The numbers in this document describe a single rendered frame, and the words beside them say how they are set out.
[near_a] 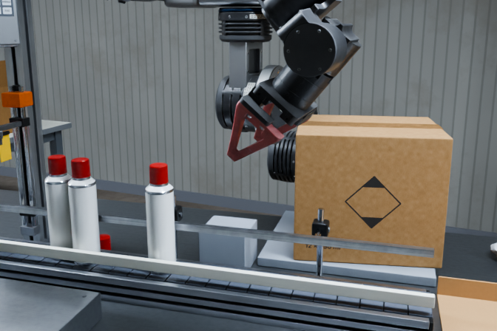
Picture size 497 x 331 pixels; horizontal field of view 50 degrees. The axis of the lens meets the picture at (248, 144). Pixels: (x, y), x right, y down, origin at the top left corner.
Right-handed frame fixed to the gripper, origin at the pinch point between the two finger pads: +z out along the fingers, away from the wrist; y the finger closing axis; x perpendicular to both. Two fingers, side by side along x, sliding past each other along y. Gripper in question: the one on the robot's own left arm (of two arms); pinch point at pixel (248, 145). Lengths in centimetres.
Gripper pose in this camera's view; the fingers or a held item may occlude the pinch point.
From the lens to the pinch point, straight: 71.5
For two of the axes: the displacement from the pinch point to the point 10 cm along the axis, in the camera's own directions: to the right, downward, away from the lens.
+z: -5.8, 7.0, 4.1
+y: -3.7, 2.3, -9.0
